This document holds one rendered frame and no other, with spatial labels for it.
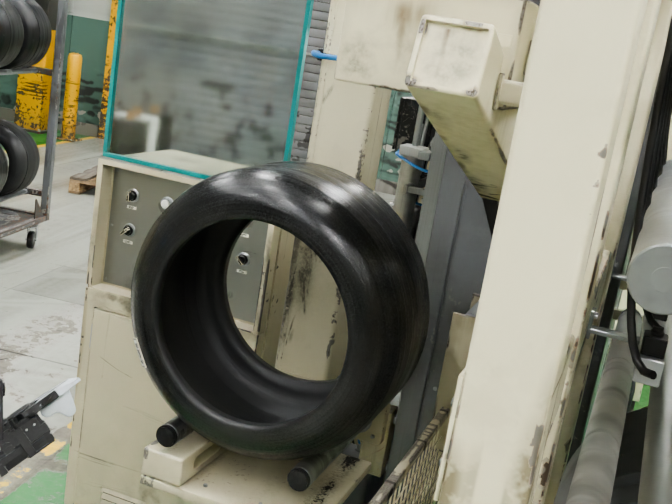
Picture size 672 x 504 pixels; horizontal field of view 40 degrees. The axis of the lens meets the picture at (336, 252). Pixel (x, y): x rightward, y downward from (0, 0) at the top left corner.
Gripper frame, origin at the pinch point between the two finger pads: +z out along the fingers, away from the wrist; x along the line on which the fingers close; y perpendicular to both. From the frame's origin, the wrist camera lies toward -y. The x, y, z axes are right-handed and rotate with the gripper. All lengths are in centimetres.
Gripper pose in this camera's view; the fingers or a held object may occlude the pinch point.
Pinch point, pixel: (71, 379)
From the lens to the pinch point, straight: 182.6
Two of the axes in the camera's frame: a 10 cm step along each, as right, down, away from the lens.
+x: 3.4, -0.7, -9.4
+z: 7.7, -5.5, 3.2
